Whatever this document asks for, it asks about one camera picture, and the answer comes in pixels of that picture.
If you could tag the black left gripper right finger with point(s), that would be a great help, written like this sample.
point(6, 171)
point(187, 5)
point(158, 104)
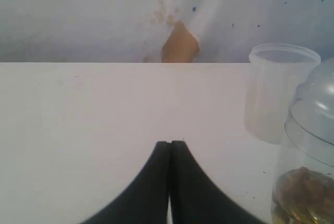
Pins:
point(194, 197)

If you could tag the clear plastic dome lid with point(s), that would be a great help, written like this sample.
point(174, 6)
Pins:
point(310, 120)

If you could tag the clear plastic measuring cup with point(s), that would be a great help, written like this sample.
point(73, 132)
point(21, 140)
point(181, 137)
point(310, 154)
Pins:
point(290, 158)

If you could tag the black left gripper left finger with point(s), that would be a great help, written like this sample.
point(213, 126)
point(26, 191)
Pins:
point(146, 199)

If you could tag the frosted translucent plastic container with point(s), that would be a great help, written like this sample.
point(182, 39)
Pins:
point(276, 71)

